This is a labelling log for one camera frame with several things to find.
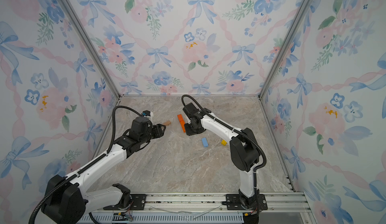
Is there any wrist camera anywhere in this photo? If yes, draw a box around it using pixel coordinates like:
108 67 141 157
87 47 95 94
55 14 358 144
183 103 201 119
129 110 153 141

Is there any orange short block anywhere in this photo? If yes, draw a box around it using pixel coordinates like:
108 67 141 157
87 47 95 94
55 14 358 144
178 114 185 125

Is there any aluminium corner post right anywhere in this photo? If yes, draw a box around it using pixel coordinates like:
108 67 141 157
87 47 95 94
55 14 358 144
259 0 312 100

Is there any orange long block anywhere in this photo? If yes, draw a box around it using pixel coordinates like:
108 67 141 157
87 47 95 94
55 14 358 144
181 123 186 133

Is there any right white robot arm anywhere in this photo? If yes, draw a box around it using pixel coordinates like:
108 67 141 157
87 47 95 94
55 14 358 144
183 110 266 210

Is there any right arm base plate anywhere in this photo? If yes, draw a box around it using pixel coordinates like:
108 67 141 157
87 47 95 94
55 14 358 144
222 193 268 212

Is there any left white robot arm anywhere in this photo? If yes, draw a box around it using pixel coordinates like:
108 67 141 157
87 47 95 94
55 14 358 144
29 124 166 224

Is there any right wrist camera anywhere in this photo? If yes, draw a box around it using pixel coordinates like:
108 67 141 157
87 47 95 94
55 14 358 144
183 103 201 119

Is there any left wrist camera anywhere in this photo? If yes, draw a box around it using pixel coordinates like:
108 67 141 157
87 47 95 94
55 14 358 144
129 110 153 141

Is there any light blue block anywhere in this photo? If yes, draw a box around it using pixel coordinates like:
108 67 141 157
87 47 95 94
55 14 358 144
202 138 209 148

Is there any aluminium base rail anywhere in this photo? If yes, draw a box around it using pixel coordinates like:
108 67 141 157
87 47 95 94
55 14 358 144
75 192 314 224

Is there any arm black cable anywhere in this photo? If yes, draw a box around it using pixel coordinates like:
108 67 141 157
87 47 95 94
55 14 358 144
181 94 267 207
28 105 145 224

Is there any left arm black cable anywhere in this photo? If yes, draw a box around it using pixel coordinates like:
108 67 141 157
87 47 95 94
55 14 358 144
28 105 145 224

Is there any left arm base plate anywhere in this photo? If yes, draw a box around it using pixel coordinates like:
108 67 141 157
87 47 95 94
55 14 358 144
103 194 147 211

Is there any aluminium corner post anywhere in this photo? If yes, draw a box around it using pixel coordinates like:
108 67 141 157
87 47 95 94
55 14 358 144
58 0 121 99
259 0 312 100

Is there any aluminium corner post left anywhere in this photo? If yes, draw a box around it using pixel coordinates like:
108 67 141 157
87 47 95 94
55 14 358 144
58 0 121 99

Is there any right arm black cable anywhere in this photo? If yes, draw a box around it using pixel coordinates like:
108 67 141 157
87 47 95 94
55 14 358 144
181 94 267 207

